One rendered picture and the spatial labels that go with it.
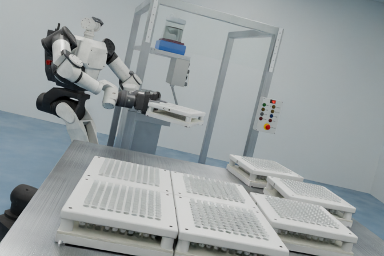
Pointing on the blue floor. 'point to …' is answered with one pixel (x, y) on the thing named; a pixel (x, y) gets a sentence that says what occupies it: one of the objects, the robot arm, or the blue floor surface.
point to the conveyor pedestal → (140, 135)
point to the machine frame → (212, 101)
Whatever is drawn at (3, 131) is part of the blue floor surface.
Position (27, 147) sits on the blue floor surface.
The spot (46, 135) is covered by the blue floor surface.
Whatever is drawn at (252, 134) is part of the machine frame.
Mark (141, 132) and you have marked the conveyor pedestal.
